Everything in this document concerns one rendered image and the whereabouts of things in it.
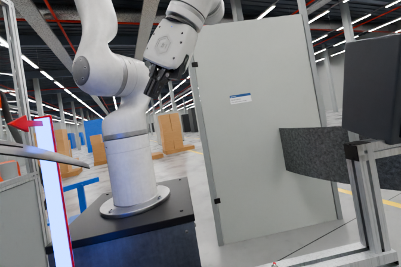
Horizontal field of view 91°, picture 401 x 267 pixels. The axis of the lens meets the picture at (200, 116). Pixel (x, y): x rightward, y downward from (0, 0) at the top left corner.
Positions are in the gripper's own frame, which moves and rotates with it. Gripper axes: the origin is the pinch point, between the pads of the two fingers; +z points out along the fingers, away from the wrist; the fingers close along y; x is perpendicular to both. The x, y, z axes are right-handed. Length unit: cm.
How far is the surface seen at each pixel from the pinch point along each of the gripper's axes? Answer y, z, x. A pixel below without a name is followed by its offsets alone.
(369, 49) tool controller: 34.3, -23.5, 10.1
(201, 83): -64, -16, 120
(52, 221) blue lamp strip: 6.7, 24.3, -15.3
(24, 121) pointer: 0.8, 10.7, -20.9
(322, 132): 39, -18, 135
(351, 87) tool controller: 34.9, -17.8, 15.5
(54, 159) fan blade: 16.5, 7.3, -24.4
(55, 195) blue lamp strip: 5.3, 20.7, -15.6
